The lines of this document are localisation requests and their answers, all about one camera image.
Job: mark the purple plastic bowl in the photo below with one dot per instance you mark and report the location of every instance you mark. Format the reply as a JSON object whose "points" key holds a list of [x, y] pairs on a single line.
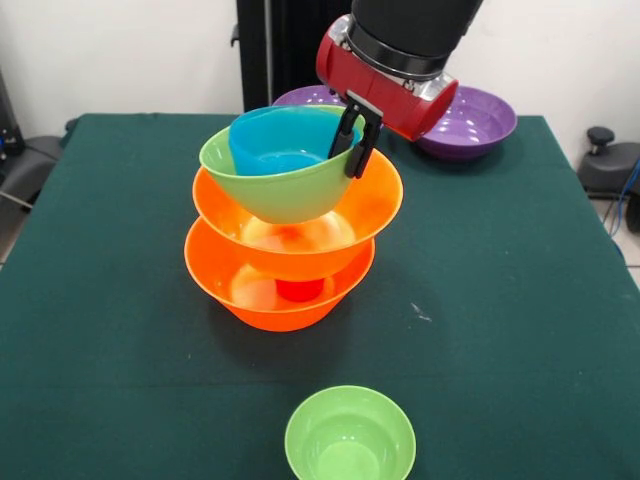
{"points": [[475, 125], [305, 96]]}

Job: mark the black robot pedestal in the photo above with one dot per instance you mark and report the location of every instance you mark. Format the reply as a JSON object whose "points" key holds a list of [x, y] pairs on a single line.
{"points": [[280, 45]]}

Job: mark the red plastic cup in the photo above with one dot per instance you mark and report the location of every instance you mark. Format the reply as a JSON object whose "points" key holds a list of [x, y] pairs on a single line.
{"points": [[299, 291]]}

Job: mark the small green plastic bowl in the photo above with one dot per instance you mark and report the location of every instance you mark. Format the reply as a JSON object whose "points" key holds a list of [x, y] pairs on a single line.
{"points": [[350, 435]]}

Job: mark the dark green tablecloth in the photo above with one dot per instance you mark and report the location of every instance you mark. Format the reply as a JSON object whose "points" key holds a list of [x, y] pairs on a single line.
{"points": [[100, 250]]}

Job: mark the large orange plastic bowl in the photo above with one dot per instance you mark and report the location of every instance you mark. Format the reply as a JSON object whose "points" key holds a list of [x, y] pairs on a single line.
{"points": [[215, 280], [380, 200]]}

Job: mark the dark brown rounded base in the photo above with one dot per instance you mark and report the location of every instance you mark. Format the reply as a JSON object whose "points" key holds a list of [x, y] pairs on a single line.
{"points": [[607, 170]]}

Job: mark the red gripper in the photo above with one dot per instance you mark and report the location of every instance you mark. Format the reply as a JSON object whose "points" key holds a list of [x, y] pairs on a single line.
{"points": [[385, 95]]}

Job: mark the medium green plastic bowl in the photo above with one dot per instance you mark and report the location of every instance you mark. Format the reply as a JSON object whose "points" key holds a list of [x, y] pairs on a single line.
{"points": [[290, 197]]}

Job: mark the black round knob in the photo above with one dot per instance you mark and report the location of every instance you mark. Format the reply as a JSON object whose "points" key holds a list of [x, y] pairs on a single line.
{"points": [[600, 136]]}

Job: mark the black device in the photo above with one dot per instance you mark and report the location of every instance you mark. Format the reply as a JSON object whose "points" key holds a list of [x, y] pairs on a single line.
{"points": [[10, 125]]}

